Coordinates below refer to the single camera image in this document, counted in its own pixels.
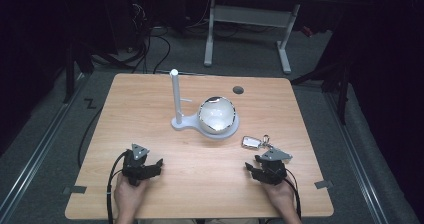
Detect shiny silver bowl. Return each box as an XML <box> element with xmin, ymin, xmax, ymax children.
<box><xmin>197</xmin><ymin>96</ymin><xmax>238</xmax><ymax>135</ymax></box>

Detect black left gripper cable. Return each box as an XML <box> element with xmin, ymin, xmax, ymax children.
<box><xmin>106</xmin><ymin>150</ymin><xmax>130</xmax><ymax>224</ymax></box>

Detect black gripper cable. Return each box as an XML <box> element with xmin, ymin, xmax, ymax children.
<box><xmin>106</xmin><ymin>150</ymin><xmax>130</xmax><ymax>224</ymax></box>
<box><xmin>283</xmin><ymin>167</ymin><xmax>302</xmax><ymax>220</ymax></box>

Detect metal floor rail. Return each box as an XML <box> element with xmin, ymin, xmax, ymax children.
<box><xmin>324</xmin><ymin>91</ymin><xmax>389</xmax><ymax>224</ymax></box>
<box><xmin>0</xmin><ymin>73</ymin><xmax>88</xmax><ymax>220</ymax></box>

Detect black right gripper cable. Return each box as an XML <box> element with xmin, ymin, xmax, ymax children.
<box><xmin>283</xmin><ymin>167</ymin><xmax>302</xmax><ymax>220</ymax></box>

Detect white-legged wooden desk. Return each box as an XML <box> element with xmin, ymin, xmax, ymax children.
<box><xmin>203</xmin><ymin>0</ymin><xmax>344</xmax><ymax>75</ymax></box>

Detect person's beige trousers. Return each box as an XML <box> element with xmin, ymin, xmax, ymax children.
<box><xmin>138</xmin><ymin>218</ymin><xmax>261</xmax><ymax>224</ymax></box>

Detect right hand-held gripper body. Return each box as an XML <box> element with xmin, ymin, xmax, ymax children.
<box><xmin>259</xmin><ymin>147</ymin><xmax>294</xmax><ymax>186</ymax></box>

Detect thin black floor cable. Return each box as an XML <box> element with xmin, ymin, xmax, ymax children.
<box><xmin>77</xmin><ymin>106</ymin><xmax>104</xmax><ymax>169</ymax></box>

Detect person's left hand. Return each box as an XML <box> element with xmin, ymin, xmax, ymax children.
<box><xmin>113</xmin><ymin>173</ymin><xmax>151</xmax><ymax>217</ymax></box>

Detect grey tape piece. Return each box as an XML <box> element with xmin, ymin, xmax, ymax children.
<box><xmin>62</xmin><ymin>185</ymin><xmax>88</xmax><ymax>195</ymax></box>
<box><xmin>314</xmin><ymin>180</ymin><xmax>334</xmax><ymax>190</ymax></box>

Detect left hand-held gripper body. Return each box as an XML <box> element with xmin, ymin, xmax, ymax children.
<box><xmin>121</xmin><ymin>143</ymin><xmax>151</xmax><ymax>187</ymax></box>

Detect bundle of black floor cables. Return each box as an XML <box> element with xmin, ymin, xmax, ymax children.
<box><xmin>93</xmin><ymin>0</ymin><xmax>172</xmax><ymax>75</ymax></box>

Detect person's right hand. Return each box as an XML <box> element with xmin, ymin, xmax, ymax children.
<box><xmin>262</xmin><ymin>178</ymin><xmax>296</xmax><ymax>214</ymax></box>

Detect white stand with pole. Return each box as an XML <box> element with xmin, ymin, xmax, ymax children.
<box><xmin>169</xmin><ymin>68</ymin><xmax>240</xmax><ymax>141</ymax></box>

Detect black metal stand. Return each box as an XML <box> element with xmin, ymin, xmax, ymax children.
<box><xmin>62</xmin><ymin>40</ymin><xmax>95</xmax><ymax>104</ymax></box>
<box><xmin>290</xmin><ymin>58</ymin><xmax>352</xmax><ymax>125</ymax></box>

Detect silver key fob with keyring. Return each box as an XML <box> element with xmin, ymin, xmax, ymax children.
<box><xmin>241</xmin><ymin>134</ymin><xmax>275</xmax><ymax>151</ymax></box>

